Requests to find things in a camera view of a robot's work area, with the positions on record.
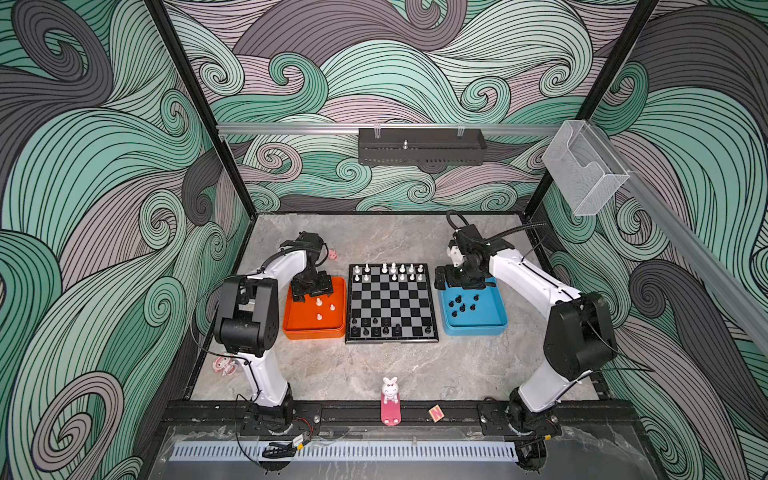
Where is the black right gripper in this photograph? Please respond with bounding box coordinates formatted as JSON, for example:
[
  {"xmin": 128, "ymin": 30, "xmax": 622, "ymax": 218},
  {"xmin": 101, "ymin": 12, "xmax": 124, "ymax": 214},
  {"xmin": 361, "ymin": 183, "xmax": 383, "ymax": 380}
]
[{"xmin": 432, "ymin": 260, "xmax": 485, "ymax": 290}]

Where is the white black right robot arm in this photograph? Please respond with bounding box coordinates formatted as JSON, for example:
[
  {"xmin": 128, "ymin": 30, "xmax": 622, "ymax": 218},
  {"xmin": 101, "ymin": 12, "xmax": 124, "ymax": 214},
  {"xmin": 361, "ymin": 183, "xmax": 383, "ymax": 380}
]
[{"xmin": 435, "ymin": 211, "xmax": 618, "ymax": 422}]

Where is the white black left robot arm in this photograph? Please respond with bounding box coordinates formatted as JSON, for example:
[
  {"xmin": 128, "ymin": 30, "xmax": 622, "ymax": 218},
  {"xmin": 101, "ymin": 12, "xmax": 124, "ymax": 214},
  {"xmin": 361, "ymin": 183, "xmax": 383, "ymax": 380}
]
[{"xmin": 213, "ymin": 231, "xmax": 333, "ymax": 426}]

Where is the black white chess board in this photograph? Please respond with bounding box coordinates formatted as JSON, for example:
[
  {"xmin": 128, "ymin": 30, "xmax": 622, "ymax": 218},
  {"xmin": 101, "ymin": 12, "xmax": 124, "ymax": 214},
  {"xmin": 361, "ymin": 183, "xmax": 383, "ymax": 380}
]
[{"xmin": 345, "ymin": 262, "xmax": 439, "ymax": 344}]

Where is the orange plastic tray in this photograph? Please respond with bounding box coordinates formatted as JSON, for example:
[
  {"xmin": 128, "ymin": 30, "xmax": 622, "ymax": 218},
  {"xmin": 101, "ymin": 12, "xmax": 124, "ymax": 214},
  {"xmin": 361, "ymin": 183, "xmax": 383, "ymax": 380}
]
[{"xmin": 282, "ymin": 276, "xmax": 347, "ymax": 340}]

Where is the blue plastic tray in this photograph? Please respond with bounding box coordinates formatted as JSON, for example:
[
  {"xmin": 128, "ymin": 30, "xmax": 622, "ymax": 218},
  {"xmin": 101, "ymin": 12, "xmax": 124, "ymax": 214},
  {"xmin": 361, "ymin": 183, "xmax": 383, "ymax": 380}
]
[{"xmin": 438, "ymin": 277, "xmax": 508, "ymax": 336}]

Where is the pink white plush toy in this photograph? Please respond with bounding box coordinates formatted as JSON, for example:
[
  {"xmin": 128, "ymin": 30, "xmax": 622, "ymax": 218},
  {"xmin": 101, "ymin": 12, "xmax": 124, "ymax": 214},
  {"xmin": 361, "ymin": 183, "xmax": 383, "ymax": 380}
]
[{"xmin": 212, "ymin": 356, "xmax": 238, "ymax": 377}]

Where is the white rabbit figurine pink stand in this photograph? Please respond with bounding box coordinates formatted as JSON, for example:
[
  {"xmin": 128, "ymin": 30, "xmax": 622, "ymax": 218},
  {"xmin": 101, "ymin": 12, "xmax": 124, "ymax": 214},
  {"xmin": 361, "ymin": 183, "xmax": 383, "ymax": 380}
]
[{"xmin": 380, "ymin": 377, "xmax": 402, "ymax": 426}]

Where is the small orange letter block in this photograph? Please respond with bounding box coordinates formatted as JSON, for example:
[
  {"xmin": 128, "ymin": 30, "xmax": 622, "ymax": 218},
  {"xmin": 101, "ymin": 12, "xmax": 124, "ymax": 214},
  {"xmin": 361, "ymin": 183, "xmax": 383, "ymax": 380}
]
[{"xmin": 429, "ymin": 405, "xmax": 444, "ymax": 422}]

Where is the black perforated wall shelf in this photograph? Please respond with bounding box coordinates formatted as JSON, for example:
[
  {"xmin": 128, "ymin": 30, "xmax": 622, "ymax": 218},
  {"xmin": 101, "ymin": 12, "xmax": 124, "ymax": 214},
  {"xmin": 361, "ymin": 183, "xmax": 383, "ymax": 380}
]
[{"xmin": 357, "ymin": 129, "xmax": 488, "ymax": 172}]

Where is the clear acrylic wall holder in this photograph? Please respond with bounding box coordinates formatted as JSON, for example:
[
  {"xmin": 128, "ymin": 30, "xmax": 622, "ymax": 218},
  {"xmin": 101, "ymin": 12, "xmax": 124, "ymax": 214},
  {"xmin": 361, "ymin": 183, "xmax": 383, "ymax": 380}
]
[{"xmin": 542, "ymin": 120, "xmax": 630, "ymax": 217}]

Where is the white slotted cable duct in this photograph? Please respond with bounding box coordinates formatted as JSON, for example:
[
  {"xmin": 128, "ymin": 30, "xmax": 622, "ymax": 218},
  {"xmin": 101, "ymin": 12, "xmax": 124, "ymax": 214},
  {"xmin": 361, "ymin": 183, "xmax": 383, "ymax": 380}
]
[{"xmin": 170, "ymin": 440, "xmax": 518, "ymax": 462}]

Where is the silver aluminium rail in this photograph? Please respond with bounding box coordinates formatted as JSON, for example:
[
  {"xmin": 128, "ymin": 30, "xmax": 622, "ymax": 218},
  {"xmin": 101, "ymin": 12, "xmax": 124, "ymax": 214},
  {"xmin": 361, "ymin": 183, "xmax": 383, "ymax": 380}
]
[{"xmin": 216, "ymin": 122, "xmax": 560, "ymax": 137}]

